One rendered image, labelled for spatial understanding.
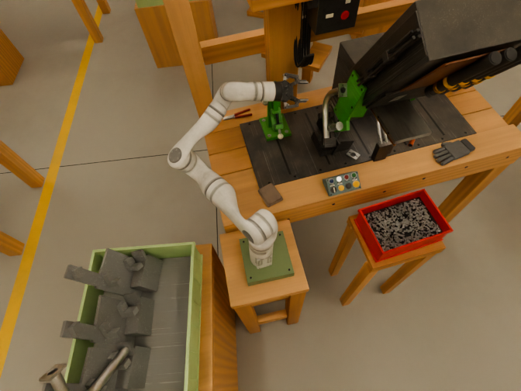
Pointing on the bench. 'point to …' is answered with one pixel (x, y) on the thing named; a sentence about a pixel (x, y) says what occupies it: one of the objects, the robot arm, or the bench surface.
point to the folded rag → (270, 195)
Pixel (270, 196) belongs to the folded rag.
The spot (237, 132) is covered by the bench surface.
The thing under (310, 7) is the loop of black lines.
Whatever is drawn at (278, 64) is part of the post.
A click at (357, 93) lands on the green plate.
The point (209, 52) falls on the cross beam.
